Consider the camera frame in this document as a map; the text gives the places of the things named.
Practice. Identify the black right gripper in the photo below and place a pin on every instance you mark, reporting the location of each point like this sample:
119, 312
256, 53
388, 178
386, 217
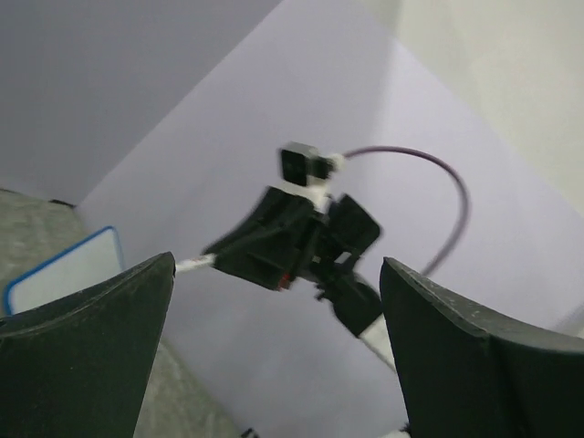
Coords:
265, 249

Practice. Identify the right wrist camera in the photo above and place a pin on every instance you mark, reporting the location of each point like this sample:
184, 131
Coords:
306, 173

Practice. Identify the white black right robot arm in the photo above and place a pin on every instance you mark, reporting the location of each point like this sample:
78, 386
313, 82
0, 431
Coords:
356, 313

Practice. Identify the blue framed whiteboard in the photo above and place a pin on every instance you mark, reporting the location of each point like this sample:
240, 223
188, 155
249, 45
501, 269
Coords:
88, 262

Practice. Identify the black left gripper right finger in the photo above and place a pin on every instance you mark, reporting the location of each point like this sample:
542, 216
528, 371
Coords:
466, 370

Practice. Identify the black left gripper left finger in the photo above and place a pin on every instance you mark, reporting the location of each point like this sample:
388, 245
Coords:
79, 366

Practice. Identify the white blue whiteboard marker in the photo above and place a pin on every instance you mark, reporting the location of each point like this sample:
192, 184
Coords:
195, 263

